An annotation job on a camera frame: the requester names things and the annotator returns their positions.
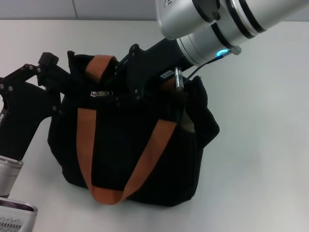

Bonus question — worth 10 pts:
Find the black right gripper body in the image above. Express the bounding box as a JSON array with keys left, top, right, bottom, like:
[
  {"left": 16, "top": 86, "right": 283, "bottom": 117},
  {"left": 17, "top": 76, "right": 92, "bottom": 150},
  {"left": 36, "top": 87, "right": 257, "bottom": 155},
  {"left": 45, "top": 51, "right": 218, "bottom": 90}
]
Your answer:
[{"left": 127, "top": 39, "right": 192, "bottom": 102}]

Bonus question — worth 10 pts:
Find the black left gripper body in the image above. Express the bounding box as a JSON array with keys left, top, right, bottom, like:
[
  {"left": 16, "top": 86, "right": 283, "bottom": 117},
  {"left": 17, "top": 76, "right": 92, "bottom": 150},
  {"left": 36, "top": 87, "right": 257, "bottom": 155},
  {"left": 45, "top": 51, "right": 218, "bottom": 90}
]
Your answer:
[{"left": 0, "top": 77, "right": 61, "bottom": 161}]

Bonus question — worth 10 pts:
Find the silver metal zipper pull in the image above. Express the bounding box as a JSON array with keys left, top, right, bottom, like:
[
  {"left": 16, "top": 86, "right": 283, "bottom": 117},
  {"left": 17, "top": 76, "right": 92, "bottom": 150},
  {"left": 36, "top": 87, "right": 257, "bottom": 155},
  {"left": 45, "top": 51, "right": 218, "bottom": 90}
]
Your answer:
[{"left": 90, "top": 89, "right": 114, "bottom": 97}]

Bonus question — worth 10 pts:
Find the black fabric food bag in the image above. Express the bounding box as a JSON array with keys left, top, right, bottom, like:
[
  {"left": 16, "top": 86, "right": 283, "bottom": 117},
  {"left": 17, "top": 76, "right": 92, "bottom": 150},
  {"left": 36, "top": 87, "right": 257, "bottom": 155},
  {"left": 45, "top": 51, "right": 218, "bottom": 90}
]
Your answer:
[{"left": 47, "top": 49, "right": 221, "bottom": 206}]

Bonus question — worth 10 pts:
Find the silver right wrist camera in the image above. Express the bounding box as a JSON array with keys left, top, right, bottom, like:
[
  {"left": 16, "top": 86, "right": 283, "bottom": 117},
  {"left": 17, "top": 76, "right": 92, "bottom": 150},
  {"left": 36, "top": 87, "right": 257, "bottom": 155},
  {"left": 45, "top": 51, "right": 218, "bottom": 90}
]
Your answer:
[{"left": 154, "top": 0, "right": 222, "bottom": 41}]

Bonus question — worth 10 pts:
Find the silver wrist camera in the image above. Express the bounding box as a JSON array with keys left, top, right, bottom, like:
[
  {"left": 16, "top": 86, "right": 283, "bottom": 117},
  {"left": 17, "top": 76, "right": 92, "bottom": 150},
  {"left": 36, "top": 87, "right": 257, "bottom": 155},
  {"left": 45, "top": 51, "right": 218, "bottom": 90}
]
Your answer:
[
  {"left": 0, "top": 197, "right": 39, "bottom": 232},
  {"left": 154, "top": 0, "right": 222, "bottom": 41}
]

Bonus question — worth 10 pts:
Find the silver right arm cable plug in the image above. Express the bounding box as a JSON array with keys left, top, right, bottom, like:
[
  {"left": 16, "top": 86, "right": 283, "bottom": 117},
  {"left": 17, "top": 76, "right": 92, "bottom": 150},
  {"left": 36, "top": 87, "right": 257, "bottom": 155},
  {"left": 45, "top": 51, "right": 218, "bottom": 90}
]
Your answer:
[{"left": 226, "top": 45, "right": 242, "bottom": 56}]

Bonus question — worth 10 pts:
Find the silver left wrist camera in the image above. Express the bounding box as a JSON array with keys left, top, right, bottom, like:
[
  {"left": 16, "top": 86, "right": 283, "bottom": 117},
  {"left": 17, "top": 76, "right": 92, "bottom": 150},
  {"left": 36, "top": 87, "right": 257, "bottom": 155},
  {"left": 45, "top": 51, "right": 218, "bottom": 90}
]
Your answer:
[{"left": 0, "top": 197, "right": 39, "bottom": 232}]

